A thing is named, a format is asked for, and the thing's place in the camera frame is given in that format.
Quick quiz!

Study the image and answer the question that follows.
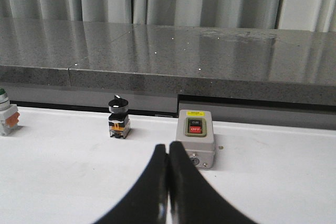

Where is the grey on-off switch box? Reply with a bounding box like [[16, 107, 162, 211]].
[[176, 110, 215, 169]]

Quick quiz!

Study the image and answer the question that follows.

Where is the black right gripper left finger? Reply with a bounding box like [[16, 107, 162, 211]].
[[96, 144, 168, 223]]

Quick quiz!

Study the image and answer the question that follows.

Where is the black rotary selector switch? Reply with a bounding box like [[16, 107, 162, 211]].
[[108, 95, 130, 138]]

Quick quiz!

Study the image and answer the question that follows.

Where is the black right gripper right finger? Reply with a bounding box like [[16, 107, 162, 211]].
[[169, 141, 254, 223]]

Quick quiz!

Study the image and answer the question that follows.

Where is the grey stone countertop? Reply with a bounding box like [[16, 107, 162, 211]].
[[0, 17, 336, 131]]

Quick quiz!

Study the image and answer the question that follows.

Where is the green pilot light switch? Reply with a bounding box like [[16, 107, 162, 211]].
[[0, 88, 20, 136]]

